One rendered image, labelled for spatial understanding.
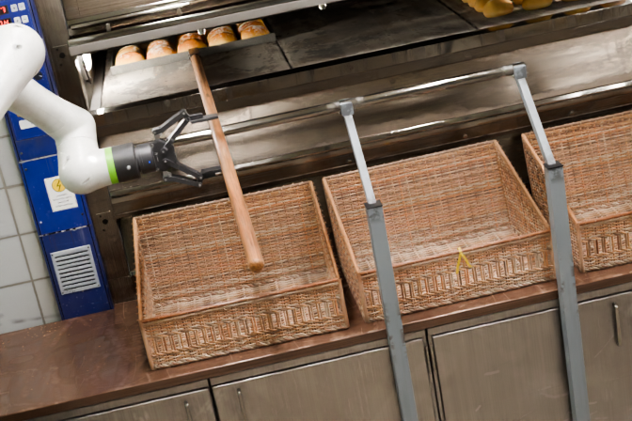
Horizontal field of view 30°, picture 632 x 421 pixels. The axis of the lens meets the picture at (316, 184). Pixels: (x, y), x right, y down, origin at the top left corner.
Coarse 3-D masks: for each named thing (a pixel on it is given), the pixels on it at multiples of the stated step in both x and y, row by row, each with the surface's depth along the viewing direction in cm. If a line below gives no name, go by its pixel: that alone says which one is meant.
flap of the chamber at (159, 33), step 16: (304, 0) 326; (320, 0) 327; (336, 0) 327; (224, 16) 325; (240, 16) 325; (256, 16) 326; (144, 32) 323; (160, 32) 323; (176, 32) 324; (80, 48) 322; (96, 48) 322
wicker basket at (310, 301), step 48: (288, 192) 355; (144, 240) 353; (192, 240) 354; (240, 240) 355; (288, 240) 356; (144, 288) 335; (192, 288) 355; (240, 288) 355; (288, 288) 315; (336, 288) 317; (144, 336) 314; (192, 336) 331; (240, 336) 318; (288, 336) 320
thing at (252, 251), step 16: (192, 64) 372; (208, 96) 329; (208, 112) 315; (224, 144) 287; (224, 160) 276; (224, 176) 268; (240, 192) 255; (240, 208) 245; (240, 224) 238; (256, 240) 230; (256, 256) 221; (256, 272) 220
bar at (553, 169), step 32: (512, 64) 318; (384, 96) 315; (224, 128) 311; (256, 128) 312; (352, 128) 312; (384, 224) 302; (384, 256) 305; (384, 288) 308; (576, 288) 316; (576, 320) 319; (576, 352) 323; (576, 384) 326; (416, 416) 322; (576, 416) 330
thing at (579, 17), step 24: (624, 0) 359; (504, 24) 357; (528, 24) 353; (552, 24) 354; (576, 24) 355; (408, 48) 351; (432, 48) 351; (456, 48) 352; (288, 72) 349; (312, 72) 348; (336, 72) 349; (168, 96) 348; (192, 96) 345; (216, 96) 346; (240, 96) 348; (96, 120) 344; (120, 120) 345
